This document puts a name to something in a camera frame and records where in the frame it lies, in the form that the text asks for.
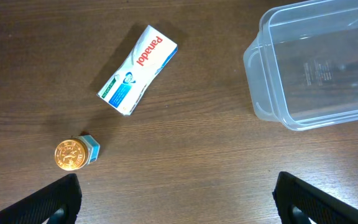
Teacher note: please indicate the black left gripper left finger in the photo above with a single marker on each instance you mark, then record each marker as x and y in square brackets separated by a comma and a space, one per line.
[59, 202]

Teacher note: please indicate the white Panadol medicine box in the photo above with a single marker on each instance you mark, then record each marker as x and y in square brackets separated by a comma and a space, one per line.
[149, 56]

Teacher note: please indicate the clear plastic container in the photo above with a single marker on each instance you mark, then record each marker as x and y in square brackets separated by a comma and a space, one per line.
[302, 68]

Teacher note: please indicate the gold lid balm jar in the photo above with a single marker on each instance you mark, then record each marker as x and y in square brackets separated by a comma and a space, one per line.
[75, 153]

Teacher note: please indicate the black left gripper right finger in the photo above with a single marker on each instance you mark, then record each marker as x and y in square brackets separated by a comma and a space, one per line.
[299, 202]

